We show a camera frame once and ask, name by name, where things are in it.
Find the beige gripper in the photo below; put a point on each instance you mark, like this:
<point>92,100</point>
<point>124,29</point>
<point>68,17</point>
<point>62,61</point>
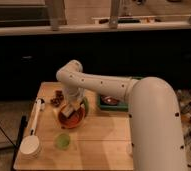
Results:
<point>75,104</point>

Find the wooden block eraser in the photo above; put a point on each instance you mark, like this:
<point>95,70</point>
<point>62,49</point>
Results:
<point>67,110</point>

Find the red orange bowl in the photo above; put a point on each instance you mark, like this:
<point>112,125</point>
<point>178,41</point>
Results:
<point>73,120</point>

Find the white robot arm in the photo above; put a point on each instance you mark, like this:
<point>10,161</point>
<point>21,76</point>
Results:
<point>154,115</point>

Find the dark maroon bowl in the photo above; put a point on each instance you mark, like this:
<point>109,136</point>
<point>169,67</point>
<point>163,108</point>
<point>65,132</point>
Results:
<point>109,100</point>

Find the green cucumber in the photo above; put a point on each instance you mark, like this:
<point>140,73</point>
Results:
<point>86,105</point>

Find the wooden table board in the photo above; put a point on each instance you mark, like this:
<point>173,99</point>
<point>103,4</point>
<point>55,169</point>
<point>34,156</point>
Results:
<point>101,142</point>

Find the small green cup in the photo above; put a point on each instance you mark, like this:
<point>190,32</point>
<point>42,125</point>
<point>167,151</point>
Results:
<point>62,141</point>

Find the green plastic tray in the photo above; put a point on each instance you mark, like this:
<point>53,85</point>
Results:
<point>114,106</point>

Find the white ladle brush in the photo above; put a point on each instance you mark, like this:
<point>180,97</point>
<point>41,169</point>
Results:
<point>30,145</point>

